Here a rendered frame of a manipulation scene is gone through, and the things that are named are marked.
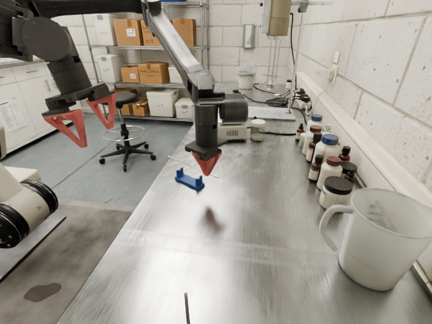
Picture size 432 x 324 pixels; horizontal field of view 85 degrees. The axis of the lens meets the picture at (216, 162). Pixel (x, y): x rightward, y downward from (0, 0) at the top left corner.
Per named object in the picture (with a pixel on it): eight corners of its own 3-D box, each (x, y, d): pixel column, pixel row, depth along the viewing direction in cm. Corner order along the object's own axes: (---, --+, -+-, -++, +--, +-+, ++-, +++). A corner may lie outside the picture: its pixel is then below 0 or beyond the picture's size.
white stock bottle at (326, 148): (335, 171, 80) (345, 135, 74) (330, 180, 75) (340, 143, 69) (314, 164, 84) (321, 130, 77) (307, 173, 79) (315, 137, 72)
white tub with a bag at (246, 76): (243, 85, 202) (245, 58, 191) (258, 88, 193) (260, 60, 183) (233, 88, 193) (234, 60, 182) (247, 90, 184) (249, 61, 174)
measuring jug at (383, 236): (315, 287, 44) (335, 227, 37) (305, 235, 55) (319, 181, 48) (427, 305, 41) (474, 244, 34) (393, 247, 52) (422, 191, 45)
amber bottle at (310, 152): (317, 159, 87) (324, 131, 82) (319, 165, 84) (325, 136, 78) (305, 157, 88) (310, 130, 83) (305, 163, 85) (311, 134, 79)
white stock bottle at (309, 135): (319, 158, 88) (326, 130, 83) (302, 155, 90) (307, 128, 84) (317, 151, 93) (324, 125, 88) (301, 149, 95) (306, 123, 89)
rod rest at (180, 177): (174, 179, 76) (173, 170, 74) (182, 175, 78) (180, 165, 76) (197, 190, 70) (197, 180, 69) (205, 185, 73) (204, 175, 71)
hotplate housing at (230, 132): (199, 143, 100) (198, 125, 96) (198, 131, 111) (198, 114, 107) (251, 141, 101) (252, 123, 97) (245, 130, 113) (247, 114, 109)
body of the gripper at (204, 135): (227, 145, 64) (229, 119, 61) (203, 159, 57) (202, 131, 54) (209, 139, 68) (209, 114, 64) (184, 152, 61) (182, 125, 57)
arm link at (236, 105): (195, 98, 66) (195, 72, 58) (236, 97, 68) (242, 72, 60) (199, 133, 60) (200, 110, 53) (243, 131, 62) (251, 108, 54)
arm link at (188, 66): (143, 26, 81) (137, -10, 72) (159, 23, 83) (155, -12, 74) (197, 115, 64) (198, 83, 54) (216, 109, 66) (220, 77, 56)
